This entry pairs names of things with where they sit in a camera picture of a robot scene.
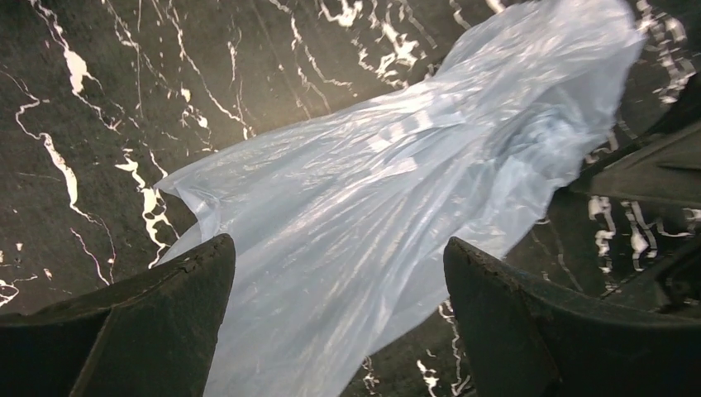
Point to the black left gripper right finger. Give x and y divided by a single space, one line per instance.
526 336

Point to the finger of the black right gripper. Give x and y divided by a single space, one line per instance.
671 286
661 166

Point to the translucent blue plastic bag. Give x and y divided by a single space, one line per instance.
339 222

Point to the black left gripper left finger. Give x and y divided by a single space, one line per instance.
153 334

